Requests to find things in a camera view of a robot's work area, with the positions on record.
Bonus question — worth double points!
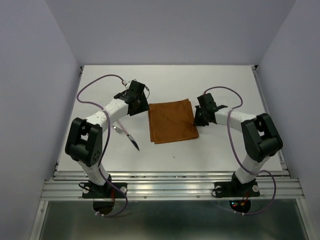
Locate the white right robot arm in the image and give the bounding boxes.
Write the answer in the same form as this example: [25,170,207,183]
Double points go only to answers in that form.
[193,93,283,195]

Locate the orange brown cloth napkin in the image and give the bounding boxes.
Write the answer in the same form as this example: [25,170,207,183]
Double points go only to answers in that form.
[148,99,199,144]

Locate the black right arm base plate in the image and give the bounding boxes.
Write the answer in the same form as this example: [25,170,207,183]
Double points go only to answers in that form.
[211,180,261,198]

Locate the pink handled fork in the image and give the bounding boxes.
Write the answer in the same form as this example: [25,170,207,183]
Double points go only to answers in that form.
[112,125,125,134]

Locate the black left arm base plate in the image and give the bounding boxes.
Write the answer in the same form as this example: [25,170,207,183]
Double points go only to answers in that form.
[78,181,126,199]

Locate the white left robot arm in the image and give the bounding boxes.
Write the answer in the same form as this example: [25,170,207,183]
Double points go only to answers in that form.
[65,80,149,197]

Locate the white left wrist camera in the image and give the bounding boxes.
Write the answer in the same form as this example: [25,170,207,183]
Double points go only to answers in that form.
[122,80,132,89]

